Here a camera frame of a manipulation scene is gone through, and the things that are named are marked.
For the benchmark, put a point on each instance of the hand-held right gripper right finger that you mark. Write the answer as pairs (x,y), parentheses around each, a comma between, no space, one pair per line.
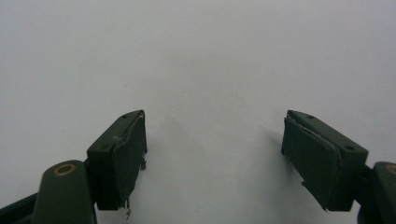
(320,161)

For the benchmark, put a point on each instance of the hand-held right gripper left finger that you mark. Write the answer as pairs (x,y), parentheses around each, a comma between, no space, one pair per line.
(121,161)

